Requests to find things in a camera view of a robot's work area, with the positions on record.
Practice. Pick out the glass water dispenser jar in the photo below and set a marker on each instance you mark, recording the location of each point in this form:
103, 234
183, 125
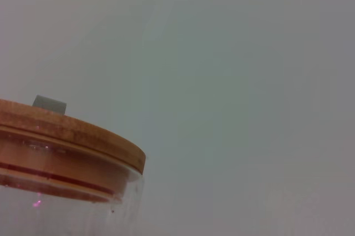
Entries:
83, 216

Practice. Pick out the round wooden jar lid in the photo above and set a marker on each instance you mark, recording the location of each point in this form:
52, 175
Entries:
83, 138

